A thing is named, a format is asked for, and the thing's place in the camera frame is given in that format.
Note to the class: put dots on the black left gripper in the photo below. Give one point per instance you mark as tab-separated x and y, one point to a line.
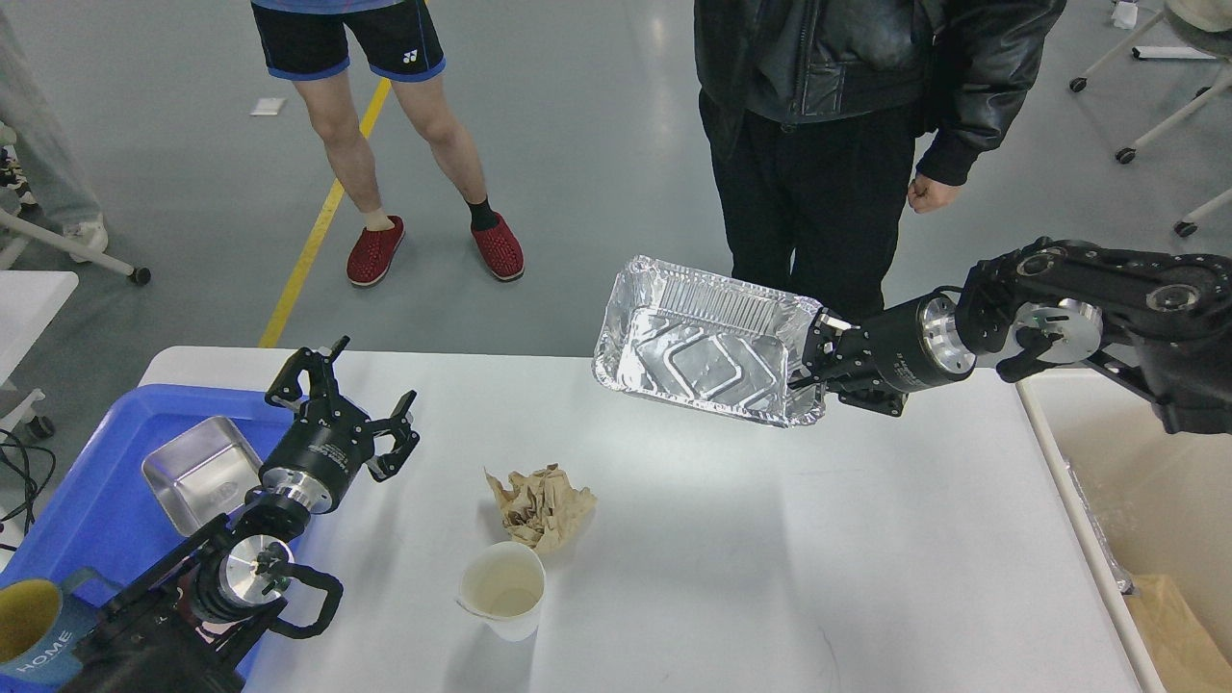
315	463

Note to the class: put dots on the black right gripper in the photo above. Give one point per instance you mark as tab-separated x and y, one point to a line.
874	365

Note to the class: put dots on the square stainless steel tray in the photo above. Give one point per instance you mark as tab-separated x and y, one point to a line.
202	473

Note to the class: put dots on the aluminium foil tray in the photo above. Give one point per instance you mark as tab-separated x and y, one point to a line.
708	342

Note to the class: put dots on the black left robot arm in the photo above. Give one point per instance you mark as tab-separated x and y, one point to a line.
188	621

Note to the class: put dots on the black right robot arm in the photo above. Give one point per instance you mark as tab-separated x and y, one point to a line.
1154	323

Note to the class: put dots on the crumpled brown paper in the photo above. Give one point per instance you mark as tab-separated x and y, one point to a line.
542	510

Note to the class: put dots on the person in black leather jacket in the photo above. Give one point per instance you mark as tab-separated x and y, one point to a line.
827	119

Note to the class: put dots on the white paper cup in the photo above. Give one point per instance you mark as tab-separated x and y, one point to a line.
504	587

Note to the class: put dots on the blue plastic tray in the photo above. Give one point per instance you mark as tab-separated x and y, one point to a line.
104	515

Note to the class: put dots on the white chair base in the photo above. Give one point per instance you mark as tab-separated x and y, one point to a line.
46	195

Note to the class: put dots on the white side table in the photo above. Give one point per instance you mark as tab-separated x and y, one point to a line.
30	299

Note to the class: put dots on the beige plastic bin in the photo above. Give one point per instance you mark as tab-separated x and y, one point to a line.
1151	511

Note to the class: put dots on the blue HOME mug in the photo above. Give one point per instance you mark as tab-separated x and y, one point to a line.
41	623

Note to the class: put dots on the white rolling chair legs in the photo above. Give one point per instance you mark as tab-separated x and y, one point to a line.
1165	86

